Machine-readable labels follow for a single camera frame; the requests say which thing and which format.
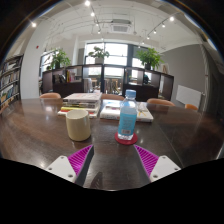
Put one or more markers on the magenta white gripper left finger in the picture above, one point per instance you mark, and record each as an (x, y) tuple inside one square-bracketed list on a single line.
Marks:
[(74, 167)]

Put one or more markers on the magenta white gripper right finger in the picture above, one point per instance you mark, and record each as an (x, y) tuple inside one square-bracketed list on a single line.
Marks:
[(156, 167)]

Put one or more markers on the clear water bottle blue label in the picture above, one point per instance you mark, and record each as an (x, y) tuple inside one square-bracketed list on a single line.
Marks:
[(128, 116)]

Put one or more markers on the red round coaster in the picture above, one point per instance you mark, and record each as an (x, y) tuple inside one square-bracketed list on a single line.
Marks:
[(126, 142)]

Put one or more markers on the cream ceramic cup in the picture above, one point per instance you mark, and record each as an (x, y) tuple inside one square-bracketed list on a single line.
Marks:
[(78, 125)]

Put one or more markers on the orange chair centre right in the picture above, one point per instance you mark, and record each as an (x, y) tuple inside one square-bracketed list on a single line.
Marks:
[(160, 102)]

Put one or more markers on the orange chair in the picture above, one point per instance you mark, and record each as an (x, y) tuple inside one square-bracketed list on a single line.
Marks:
[(190, 106), (112, 97), (51, 95), (160, 102)]

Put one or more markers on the orange chair far right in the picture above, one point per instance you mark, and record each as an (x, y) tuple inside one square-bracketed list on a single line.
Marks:
[(190, 106)]

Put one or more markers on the stack of books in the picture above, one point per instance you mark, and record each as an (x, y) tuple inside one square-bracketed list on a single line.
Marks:
[(91, 102)]

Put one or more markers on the large flat white book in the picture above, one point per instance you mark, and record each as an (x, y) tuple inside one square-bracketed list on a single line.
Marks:
[(112, 111)]

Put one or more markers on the orange chair far left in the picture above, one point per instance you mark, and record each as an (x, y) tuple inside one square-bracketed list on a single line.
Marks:
[(51, 95)]

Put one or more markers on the orange chair centre left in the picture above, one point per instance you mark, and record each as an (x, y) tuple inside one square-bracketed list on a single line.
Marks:
[(112, 97)]

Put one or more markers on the dark wooden shelf unit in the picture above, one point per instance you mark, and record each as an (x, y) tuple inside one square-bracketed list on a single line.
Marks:
[(108, 79)]

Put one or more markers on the right potted green plant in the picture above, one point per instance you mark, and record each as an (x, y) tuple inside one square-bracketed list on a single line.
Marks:
[(149, 56)]

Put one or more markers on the potted green plant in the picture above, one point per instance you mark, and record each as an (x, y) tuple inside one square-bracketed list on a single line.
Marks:
[(99, 54), (149, 56), (59, 59)]

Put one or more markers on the left potted green plant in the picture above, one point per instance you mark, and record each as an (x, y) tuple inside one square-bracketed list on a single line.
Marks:
[(59, 59)]

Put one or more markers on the middle potted green plant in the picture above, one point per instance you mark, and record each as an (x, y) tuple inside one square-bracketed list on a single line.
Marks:
[(99, 54)]

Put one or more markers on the ceiling air conditioner unit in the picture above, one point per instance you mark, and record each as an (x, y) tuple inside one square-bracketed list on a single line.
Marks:
[(120, 26)]

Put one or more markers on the white board against wall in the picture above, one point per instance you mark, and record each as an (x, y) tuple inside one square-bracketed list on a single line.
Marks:
[(187, 95)]

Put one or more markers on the left wall bookshelf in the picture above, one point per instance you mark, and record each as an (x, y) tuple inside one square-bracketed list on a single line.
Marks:
[(10, 81)]

